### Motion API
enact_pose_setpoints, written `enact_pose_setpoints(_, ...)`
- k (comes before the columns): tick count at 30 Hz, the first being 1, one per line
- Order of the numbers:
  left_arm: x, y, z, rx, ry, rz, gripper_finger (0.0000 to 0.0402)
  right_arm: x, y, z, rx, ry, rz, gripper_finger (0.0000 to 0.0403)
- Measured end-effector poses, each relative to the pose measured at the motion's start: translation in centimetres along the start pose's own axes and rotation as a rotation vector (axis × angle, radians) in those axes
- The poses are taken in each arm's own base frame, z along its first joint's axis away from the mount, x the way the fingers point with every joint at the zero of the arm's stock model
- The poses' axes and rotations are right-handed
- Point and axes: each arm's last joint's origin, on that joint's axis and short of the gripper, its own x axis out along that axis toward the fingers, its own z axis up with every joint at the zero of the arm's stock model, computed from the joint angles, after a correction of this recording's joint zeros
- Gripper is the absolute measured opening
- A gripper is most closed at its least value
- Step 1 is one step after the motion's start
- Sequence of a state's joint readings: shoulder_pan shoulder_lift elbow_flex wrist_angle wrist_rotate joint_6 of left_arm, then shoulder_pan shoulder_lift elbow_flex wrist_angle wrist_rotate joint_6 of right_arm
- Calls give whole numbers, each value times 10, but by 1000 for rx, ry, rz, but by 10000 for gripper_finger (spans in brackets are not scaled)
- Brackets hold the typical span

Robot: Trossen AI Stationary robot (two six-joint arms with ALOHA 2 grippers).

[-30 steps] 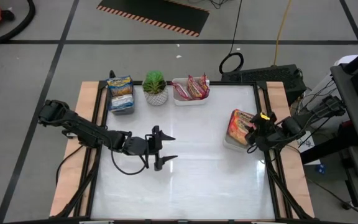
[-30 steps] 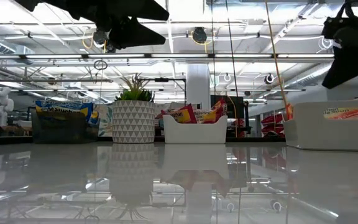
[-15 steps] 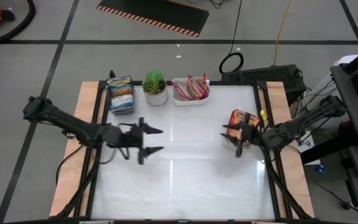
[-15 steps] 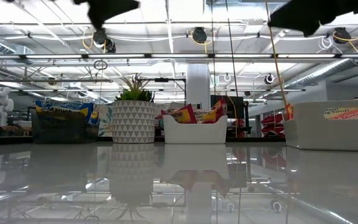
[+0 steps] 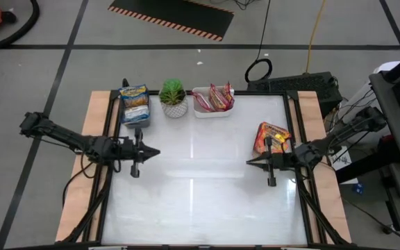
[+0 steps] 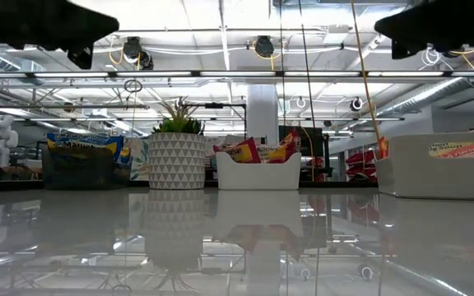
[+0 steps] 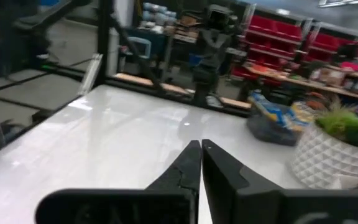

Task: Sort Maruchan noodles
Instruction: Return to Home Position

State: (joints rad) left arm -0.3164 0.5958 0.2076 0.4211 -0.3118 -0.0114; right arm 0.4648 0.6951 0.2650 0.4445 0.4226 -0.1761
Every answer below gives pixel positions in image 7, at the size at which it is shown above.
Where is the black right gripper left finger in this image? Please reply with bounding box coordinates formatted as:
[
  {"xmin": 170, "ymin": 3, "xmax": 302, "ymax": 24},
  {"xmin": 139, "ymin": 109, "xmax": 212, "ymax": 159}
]
[{"xmin": 35, "ymin": 139, "xmax": 203, "ymax": 224}]

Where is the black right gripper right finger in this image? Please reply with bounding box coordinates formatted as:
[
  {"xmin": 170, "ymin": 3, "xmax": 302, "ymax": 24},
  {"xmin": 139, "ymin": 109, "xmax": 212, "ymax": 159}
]
[{"xmin": 201, "ymin": 139, "xmax": 358, "ymax": 224}]

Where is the soy sauce Maruchan noodle pack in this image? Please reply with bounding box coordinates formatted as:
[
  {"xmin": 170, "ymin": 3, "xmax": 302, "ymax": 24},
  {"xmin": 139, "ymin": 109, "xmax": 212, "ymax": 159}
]
[
  {"xmin": 249, "ymin": 91, "xmax": 291, "ymax": 128},
  {"xmin": 289, "ymin": 101, "xmax": 318, "ymax": 128}
]

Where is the dark grey plastic bin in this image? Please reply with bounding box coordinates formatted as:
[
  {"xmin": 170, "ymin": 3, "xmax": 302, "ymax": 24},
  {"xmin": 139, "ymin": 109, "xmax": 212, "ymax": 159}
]
[{"xmin": 246, "ymin": 93, "xmax": 307, "ymax": 147}]

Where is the green plant in patterned pot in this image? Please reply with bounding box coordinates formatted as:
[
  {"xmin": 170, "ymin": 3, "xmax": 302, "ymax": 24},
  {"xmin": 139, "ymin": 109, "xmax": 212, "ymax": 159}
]
[{"xmin": 289, "ymin": 99, "xmax": 358, "ymax": 190}]

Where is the white plastic bin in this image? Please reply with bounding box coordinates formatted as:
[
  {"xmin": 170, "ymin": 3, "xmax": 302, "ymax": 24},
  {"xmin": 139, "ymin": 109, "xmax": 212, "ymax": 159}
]
[{"xmin": 334, "ymin": 173, "xmax": 358, "ymax": 191}]

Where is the wooden side board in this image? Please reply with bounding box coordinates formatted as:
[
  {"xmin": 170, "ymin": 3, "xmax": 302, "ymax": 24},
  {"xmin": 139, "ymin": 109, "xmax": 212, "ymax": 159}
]
[{"xmin": 112, "ymin": 72, "xmax": 252, "ymax": 110}]

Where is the wooden workbench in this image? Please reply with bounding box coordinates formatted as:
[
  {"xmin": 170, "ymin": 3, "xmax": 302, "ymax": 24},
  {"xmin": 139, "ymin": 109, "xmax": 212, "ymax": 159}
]
[{"xmin": 244, "ymin": 62, "xmax": 358, "ymax": 100}]

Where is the white cylinder bin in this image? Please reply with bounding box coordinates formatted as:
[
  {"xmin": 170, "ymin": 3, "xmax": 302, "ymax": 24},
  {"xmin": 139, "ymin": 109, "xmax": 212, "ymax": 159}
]
[{"xmin": 108, "ymin": 27, "xmax": 121, "ymax": 77}]

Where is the red shelf bins rack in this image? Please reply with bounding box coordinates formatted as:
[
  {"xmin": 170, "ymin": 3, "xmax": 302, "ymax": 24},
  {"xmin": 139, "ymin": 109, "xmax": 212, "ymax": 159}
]
[{"xmin": 231, "ymin": 14, "xmax": 358, "ymax": 83}]

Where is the silver frame bracket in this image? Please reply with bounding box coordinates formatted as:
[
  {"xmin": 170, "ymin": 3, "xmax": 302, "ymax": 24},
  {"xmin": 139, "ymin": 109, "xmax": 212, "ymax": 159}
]
[{"xmin": 78, "ymin": 53, "xmax": 104, "ymax": 96}]

